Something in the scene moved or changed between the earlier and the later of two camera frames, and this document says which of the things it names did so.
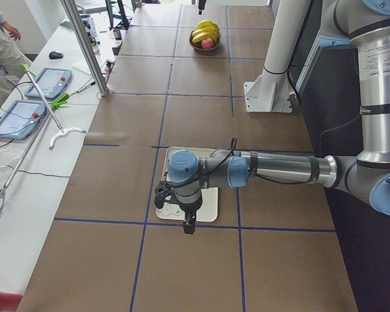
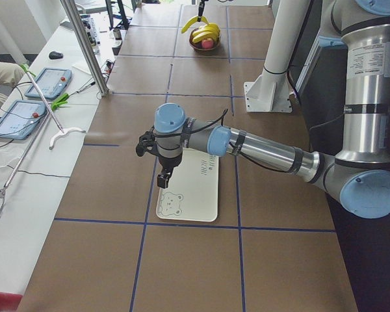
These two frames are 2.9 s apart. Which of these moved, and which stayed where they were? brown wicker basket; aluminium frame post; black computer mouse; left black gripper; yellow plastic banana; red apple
Moved: yellow plastic banana; left black gripper
Stayed: aluminium frame post; red apple; brown wicker basket; black computer mouse
